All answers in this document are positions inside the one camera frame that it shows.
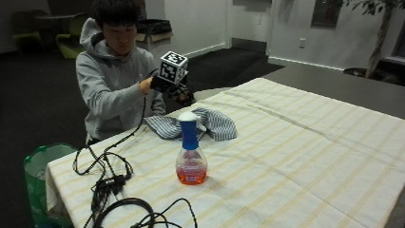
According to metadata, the white marker cube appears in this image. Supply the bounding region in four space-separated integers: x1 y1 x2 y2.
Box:
159 50 190 86

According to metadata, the striped grey cloth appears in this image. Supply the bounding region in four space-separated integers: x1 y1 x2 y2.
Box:
143 106 240 143

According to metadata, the orange liquid spray bottle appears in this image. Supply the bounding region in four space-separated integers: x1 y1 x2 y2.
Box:
175 111 209 186

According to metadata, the the person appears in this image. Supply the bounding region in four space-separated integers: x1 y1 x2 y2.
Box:
75 0 168 145

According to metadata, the black lined bin box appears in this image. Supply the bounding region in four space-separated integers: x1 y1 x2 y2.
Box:
136 18 175 51

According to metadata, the striped cream tablecloth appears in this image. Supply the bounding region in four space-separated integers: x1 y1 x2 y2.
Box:
44 77 405 228

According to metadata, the green armchair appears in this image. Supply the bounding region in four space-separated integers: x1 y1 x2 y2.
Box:
11 9 51 51
55 12 91 60

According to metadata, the green bag bin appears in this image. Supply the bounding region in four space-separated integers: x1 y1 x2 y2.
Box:
23 142 79 228

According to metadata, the indoor potted tree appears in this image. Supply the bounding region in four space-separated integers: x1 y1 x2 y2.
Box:
341 0 405 84

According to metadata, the black cable bundle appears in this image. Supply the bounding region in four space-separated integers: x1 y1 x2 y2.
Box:
71 68 200 228

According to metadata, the dark wall panel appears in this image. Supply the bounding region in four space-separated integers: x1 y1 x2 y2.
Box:
310 0 344 29

